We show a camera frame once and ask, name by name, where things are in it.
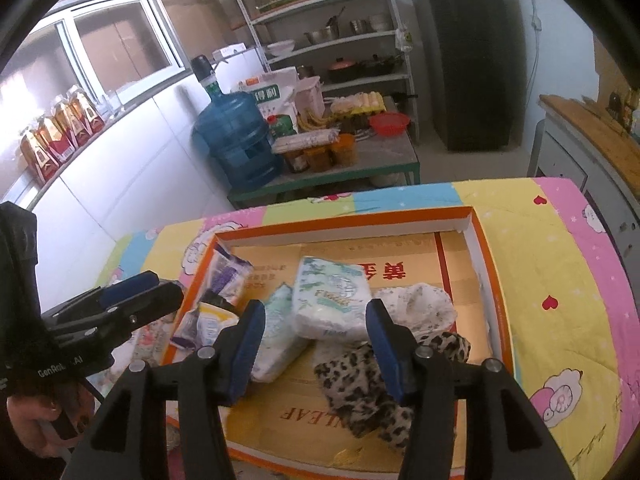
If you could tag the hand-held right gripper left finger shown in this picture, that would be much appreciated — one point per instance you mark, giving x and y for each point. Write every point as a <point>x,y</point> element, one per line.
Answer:
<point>247,350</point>

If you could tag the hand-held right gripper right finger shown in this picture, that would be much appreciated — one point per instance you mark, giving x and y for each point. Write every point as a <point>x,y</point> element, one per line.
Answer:
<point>387,350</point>

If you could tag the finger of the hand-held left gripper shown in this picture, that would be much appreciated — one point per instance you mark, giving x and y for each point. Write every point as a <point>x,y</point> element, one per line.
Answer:
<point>127,285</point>
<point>150,305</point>

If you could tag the white green tissue pack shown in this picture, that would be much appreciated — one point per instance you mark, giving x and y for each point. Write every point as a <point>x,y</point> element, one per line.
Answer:
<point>330,300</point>
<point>277,335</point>

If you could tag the purple tissue pack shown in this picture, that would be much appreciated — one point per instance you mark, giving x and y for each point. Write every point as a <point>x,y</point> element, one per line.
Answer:
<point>205,325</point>
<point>227,275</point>

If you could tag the leopard print scrunchie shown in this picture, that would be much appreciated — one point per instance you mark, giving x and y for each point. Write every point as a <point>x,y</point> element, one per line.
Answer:
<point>350,385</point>

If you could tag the white floral scrunchie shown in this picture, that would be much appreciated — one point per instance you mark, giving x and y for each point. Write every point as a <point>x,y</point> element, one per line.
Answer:
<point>420,305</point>

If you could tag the orange cardboard box tray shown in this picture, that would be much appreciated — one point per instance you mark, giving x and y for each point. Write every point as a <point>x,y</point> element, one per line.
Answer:
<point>450,265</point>

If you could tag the person's left hand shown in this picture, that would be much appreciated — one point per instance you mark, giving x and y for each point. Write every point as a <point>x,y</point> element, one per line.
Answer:
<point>40,415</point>

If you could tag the orange drink bottle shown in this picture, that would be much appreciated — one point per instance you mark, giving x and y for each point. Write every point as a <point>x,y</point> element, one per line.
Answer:
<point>37,157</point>
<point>87,110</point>
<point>55,137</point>
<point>72,125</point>

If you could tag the blue water jug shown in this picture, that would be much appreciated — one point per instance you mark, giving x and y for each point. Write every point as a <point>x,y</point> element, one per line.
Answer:
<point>237,140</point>

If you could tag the clear drinking glass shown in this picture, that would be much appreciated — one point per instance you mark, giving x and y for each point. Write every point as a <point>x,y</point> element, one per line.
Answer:
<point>112,100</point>

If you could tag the cartoon print tablecloth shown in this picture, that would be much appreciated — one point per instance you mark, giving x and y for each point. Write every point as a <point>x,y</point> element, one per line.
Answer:
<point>550,260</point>

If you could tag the orange sauce jar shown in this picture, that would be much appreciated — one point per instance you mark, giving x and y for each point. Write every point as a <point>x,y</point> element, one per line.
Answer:
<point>318,159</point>
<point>295,161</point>
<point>342,150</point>

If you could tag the noodle pack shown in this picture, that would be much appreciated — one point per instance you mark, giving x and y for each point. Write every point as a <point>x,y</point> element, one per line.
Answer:
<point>305,141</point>

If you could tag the red plastic bowl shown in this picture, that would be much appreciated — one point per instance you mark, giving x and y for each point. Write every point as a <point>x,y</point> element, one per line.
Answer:
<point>390,124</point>

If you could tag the black water pump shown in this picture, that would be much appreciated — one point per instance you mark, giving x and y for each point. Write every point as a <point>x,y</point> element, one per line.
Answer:
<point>205,72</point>

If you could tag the bananas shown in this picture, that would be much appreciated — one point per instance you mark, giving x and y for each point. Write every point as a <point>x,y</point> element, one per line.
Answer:
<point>312,120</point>

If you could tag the white flour bag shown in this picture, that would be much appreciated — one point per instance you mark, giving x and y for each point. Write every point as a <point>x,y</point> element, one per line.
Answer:
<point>272,95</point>

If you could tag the egg tray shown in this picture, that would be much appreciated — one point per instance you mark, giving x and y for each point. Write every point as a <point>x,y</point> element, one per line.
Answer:
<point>357,102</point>

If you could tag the grey kitchen cabinet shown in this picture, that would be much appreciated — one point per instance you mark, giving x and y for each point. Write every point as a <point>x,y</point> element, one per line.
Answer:
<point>575,180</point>

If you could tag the sliding glass window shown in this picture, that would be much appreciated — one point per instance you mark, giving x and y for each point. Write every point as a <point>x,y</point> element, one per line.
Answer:
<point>115,30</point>

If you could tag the white bowl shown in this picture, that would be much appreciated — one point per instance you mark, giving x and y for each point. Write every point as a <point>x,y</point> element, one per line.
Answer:
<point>281,48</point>

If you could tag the red clay pot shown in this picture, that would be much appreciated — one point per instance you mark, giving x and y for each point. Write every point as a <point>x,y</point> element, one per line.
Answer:
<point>342,71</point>

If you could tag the black wok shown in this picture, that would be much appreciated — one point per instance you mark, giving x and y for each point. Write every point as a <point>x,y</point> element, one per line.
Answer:
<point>380,66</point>

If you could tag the wooden cutting board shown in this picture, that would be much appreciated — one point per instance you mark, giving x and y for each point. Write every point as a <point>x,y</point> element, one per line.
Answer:
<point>590,130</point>

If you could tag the dark grey refrigerator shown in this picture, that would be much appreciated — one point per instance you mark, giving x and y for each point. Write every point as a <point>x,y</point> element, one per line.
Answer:
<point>465,60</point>

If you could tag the steel bowl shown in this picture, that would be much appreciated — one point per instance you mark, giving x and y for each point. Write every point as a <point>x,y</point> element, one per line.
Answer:
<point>319,36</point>

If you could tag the stacked white bowls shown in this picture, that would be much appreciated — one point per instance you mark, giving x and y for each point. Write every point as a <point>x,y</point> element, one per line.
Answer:
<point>379,22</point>

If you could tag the white metal shelf rack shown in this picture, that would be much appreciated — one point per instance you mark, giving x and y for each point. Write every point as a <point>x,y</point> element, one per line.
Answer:
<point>320,10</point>

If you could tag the cardboard wall sheet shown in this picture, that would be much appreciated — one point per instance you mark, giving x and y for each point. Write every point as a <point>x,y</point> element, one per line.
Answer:
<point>607,70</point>

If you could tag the wall socket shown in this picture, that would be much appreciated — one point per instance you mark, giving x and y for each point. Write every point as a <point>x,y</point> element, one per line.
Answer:
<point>537,23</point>

